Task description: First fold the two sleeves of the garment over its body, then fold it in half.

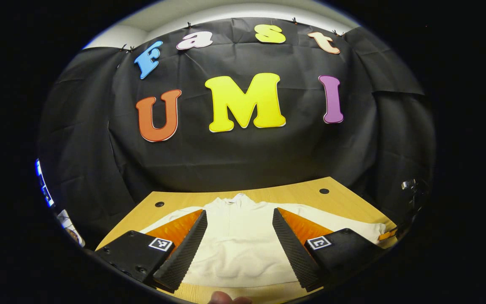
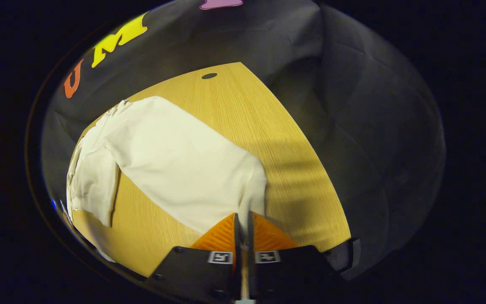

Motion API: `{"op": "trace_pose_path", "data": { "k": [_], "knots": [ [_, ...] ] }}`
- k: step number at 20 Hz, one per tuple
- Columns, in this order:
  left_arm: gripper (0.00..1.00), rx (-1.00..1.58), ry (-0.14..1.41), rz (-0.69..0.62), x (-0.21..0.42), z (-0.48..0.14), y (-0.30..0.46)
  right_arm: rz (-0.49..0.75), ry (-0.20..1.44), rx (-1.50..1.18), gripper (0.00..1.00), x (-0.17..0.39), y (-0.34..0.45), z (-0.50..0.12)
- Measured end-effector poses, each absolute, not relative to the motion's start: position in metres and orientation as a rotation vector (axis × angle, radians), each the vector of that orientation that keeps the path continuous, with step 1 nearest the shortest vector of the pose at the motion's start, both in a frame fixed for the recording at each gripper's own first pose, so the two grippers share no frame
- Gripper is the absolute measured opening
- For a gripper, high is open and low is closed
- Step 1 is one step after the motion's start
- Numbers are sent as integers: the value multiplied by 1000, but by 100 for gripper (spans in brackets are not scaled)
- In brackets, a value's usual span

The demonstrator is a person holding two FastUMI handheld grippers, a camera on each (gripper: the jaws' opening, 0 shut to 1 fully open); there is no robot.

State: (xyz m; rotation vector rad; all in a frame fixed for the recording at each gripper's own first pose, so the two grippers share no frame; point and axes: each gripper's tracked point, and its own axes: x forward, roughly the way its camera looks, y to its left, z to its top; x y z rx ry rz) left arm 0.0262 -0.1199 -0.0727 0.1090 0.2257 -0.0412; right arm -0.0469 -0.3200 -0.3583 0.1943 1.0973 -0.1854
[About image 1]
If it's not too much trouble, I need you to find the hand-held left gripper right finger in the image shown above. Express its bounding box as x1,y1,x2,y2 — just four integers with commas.
272,207,387,293

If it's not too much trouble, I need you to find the black backdrop cloth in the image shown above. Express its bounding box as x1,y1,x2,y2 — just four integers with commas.
36,17,437,250

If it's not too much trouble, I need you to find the computer monitor screen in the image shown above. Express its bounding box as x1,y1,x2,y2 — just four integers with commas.
35,160,54,207

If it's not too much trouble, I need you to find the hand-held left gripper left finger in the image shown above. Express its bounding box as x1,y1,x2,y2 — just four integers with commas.
93,209,208,293

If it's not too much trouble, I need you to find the white sweatshirt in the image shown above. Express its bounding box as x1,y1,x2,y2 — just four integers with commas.
140,193,387,288

